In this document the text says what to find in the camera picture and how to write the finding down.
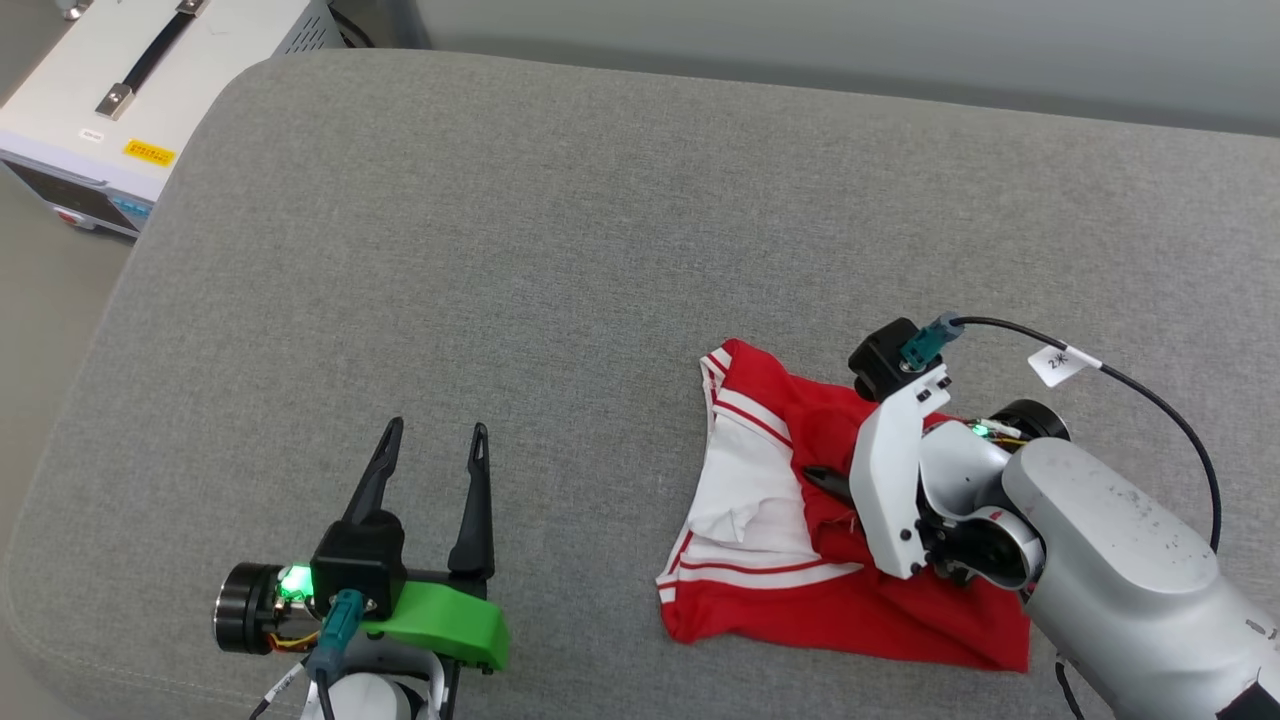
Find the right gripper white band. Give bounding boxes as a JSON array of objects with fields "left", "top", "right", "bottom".
[{"left": 802, "top": 364, "right": 952, "bottom": 582}]

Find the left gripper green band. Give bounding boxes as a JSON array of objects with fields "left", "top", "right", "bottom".
[{"left": 342, "top": 417, "right": 512, "bottom": 674}]

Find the red and white jersey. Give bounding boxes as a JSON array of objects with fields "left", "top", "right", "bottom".
[{"left": 656, "top": 338, "right": 1032, "bottom": 674}]

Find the white equipment box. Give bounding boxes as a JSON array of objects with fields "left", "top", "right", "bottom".
[{"left": 0, "top": 0, "right": 347, "bottom": 242}]

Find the teal left camera connector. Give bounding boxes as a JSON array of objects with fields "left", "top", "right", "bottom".
[{"left": 314, "top": 589, "right": 364, "bottom": 684}]

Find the teal camera connector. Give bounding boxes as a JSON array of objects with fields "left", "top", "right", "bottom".
[
  {"left": 314, "top": 589, "right": 364, "bottom": 684},
  {"left": 899, "top": 311, "right": 964, "bottom": 367}
]

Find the teal right camera connector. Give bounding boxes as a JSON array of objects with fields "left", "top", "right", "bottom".
[{"left": 899, "top": 311, "right": 964, "bottom": 367}]

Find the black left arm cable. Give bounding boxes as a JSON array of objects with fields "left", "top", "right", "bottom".
[{"left": 248, "top": 650, "right": 337, "bottom": 720}]

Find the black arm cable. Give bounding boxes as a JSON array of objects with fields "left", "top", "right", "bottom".
[
  {"left": 950, "top": 314, "right": 1224, "bottom": 554},
  {"left": 248, "top": 650, "right": 337, "bottom": 720}
]

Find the white cable tag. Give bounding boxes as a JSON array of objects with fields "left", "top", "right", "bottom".
[{"left": 1027, "top": 344, "right": 1102, "bottom": 390}]

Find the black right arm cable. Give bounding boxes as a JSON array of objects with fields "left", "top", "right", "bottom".
[{"left": 950, "top": 314, "right": 1224, "bottom": 554}]

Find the black box carry handle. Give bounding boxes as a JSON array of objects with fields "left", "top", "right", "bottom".
[{"left": 94, "top": 0, "right": 207, "bottom": 122}]

